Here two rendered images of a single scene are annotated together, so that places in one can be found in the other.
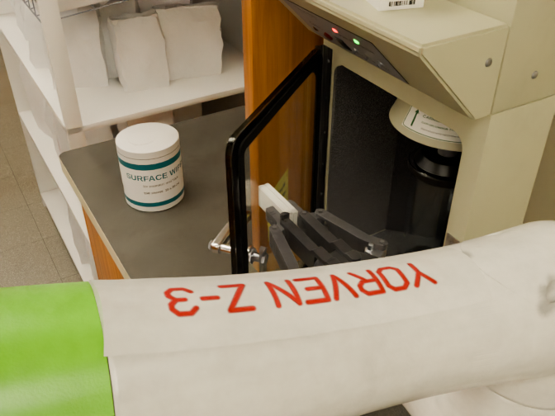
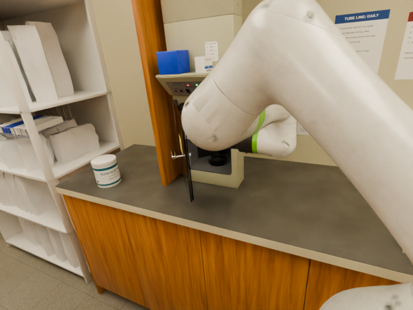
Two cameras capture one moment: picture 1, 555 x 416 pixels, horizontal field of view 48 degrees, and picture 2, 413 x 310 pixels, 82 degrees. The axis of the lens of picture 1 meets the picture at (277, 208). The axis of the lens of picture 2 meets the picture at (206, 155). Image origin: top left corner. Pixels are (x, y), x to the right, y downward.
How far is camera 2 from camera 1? 0.51 m
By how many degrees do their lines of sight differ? 31
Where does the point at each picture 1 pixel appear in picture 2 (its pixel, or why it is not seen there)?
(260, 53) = (155, 106)
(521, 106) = not seen: hidden behind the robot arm
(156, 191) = (114, 177)
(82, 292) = not seen: hidden behind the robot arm
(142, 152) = (106, 162)
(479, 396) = (281, 127)
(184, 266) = (140, 193)
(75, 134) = (52, 182)
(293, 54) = (163, 106)
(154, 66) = (74, 149)
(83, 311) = not seen: hidden behind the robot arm
